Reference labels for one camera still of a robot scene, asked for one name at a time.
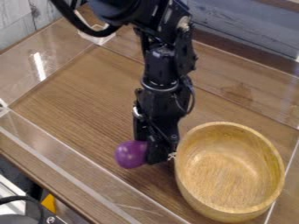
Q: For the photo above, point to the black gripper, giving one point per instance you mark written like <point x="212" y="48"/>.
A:
<point x="157" y="111"/>

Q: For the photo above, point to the purple toy eggplant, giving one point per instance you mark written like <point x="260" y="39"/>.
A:
<point x="129" y="154"/>

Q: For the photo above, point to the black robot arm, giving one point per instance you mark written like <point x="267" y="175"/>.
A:
<point x="162" y="25"/>

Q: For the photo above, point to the brown wooden bowl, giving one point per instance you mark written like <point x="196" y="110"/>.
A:
<point x="229" y="171"/>

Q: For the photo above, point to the clear acrylic tray wall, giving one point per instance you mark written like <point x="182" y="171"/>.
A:
<point x="68" y="92"/>

